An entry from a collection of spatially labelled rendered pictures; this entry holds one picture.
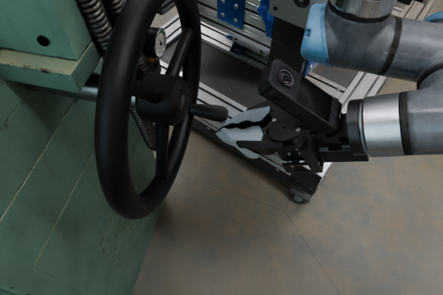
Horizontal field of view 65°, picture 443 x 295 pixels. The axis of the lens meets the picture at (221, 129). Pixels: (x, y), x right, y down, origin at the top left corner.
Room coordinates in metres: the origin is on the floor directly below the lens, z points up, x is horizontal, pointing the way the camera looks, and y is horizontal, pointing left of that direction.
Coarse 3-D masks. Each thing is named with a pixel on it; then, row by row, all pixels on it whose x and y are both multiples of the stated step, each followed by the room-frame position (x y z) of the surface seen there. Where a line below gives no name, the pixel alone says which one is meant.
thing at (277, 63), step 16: (272, 64) 0.30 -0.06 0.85; (272, 80) 0.28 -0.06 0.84; (288, 80) 0.28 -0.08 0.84; (304, 80) 0.30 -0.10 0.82; (272, 96) 0.27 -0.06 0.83; (288, 96) 0.26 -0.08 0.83; (304, 96) 0.27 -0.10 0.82; (320, 96) 0.28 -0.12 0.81; (288, 112) 0.26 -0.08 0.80; (304, 112) 0.26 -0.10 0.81; (320, 112) 0.26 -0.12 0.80; (336, 112) 0.27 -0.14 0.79; (320, 128) 0.25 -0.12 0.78; (336, 128) 0.25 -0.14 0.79
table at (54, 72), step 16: (0, 48) 0.30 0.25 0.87; (96, 48) 0.31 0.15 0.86; (0, 64) 0.28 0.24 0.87; (16, 64) 0.27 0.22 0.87; (32, 64) 0.27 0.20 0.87; (48, 64) 0.27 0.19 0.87; (64, 64) 0.27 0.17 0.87; (80, 64) 0.28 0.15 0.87; (96, 64) 0.30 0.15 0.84; (0, 80) 0.28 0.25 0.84; (16, 80) 0.27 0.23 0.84; (32, 80) 0.27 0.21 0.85; (48, 80) 0.26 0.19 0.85; (64, 80) 0.26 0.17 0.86; (80, 80) 0.27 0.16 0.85
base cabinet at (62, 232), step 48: (48, 144) 0.28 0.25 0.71; (144, 144) 0.50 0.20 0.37; (48, 192) 0.23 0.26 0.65; (96, 192) 0.30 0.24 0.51; (0, 240) 0.14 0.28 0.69; (48, 240) 0.18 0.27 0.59; (96, 240) 0.23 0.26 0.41; (144, 240) 0.35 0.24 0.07; (0, 288) 0.11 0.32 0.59; (48, 288) 0.12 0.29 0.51; (96, 288) 0.16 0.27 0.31
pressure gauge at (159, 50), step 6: (150, 30) 0.56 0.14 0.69; (156, 30) 0.56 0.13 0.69; (162, 30) 0.58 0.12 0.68; (150, 36) 0.54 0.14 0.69; (156, 36) 0.54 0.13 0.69; (162, 36) 0.57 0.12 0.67; (144, 42) 0.54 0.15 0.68; (150, 42) 0.54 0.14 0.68; (156, 42) 0.53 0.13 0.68; (162, 42) 0.57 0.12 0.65; (144, 48) 0.53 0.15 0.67; (150, 48) 0.53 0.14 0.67; (156, 48) 0.54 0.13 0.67; (162, 48) 0.56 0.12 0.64; (144, 54) 0.53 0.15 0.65; (150, 54) 0.53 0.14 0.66; (156, 54) 0.53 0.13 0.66; (162, 54) 0.55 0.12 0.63; (150, 60) 0.55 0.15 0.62
